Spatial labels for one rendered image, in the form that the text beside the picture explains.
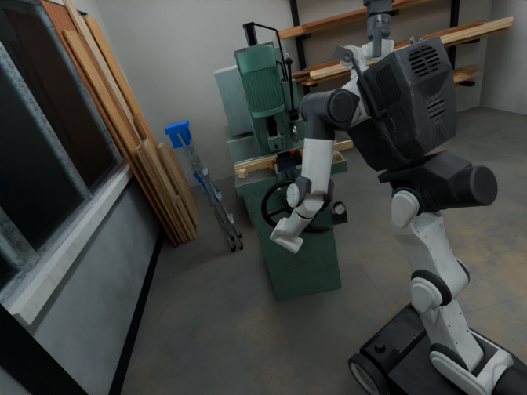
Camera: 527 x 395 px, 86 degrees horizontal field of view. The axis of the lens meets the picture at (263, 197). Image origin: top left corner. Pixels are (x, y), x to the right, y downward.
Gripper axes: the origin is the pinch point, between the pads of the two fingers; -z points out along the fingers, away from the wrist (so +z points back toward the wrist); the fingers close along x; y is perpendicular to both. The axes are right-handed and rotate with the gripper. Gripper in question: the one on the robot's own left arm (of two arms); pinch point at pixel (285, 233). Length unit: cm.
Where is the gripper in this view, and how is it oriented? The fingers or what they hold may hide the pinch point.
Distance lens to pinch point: 136.9
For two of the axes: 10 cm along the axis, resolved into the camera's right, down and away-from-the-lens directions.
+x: 10.0, 0.1, -0.7
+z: -0.7, -0.2, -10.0
